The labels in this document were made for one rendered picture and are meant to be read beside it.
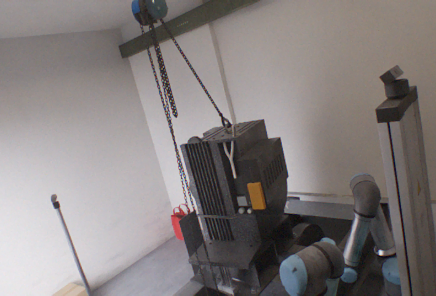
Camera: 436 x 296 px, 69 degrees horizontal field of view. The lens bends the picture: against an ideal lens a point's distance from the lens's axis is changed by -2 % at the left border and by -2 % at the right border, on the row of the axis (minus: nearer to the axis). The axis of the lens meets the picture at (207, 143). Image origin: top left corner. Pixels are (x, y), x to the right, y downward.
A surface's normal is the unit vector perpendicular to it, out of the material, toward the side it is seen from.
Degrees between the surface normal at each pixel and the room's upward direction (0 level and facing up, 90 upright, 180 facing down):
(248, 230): 90
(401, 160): 90
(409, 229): 90
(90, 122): 90
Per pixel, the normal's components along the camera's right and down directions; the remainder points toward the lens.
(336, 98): -0.66, 0.31
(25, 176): 0.71, -0.05
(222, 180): -0.48, 0.29
